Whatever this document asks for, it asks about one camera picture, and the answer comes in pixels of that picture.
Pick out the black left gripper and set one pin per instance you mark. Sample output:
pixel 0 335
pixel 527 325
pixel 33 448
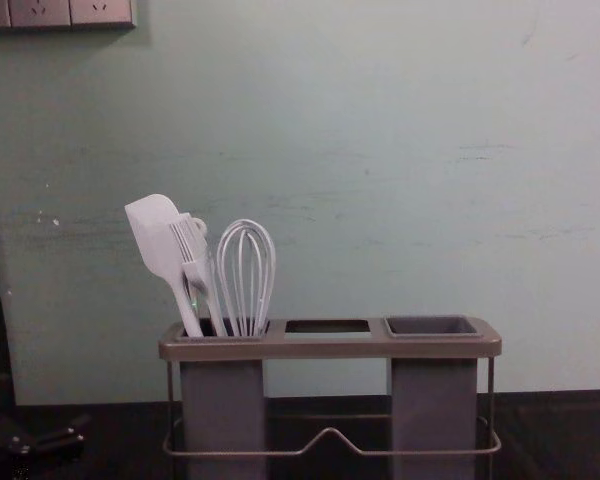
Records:
pixel 2 452

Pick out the grey plastic utensil bin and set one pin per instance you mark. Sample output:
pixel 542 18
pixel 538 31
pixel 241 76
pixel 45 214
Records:
pixel 222 400
pixel 432 400

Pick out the white silicone spatula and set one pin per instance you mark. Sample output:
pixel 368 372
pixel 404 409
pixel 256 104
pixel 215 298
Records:
pixel 150 225

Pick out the white slotted turner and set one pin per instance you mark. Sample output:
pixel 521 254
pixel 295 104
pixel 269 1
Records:
pixel 186 240

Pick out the black rack with steel bars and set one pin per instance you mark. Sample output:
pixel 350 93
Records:
pixel 330 346

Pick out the black table cloth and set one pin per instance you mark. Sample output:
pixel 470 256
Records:
pixel 555 435

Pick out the grey wall socket panel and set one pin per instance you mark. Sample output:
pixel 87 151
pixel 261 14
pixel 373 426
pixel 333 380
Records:
pixel 55 12

